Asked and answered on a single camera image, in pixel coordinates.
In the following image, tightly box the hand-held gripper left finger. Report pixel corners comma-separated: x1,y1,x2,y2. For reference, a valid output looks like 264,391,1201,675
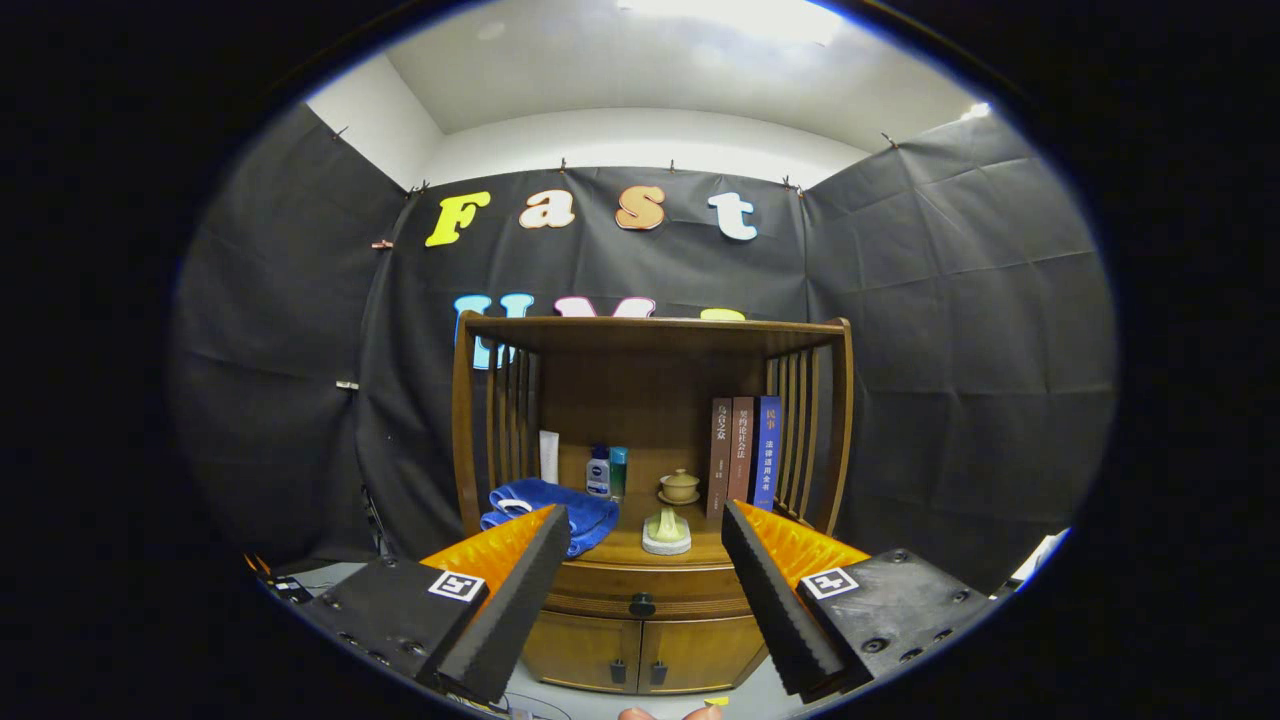
283,503,571,705

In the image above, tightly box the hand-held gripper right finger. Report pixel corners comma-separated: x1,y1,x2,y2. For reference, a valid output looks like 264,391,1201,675
720,499,1001,701

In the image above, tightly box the wooden drawer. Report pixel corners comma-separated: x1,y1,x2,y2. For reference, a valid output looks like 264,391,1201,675
545,560,751,621

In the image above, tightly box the pale green soap with dish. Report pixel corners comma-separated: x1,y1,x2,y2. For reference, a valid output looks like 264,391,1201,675
641,506,693,556

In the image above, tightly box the wooden cabinet door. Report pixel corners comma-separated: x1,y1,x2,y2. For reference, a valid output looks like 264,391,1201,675
640,612,769,694
520,610,646,694

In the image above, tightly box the wooden countertop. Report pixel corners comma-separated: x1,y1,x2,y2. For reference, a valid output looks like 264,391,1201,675
480,485,826,568

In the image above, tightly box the wooden cabinet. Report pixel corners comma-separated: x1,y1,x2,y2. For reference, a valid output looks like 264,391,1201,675
450,310,854,696

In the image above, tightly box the folded blue towel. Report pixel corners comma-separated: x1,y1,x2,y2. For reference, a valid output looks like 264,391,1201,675
480,477,621,559

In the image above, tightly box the blue book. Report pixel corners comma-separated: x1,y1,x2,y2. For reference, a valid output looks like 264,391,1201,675
748,395,783,513

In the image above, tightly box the reddish brown book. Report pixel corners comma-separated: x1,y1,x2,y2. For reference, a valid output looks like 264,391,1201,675
728,396,756,506

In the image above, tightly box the dark brown book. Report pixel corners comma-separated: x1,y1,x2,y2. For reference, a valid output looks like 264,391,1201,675
706,398,734,521

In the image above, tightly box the black device with orange parts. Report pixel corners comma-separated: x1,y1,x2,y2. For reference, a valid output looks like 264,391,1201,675
245,553,313,604

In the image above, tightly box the black backdrop cloth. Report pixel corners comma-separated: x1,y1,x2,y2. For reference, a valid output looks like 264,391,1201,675
170,100,1118,596

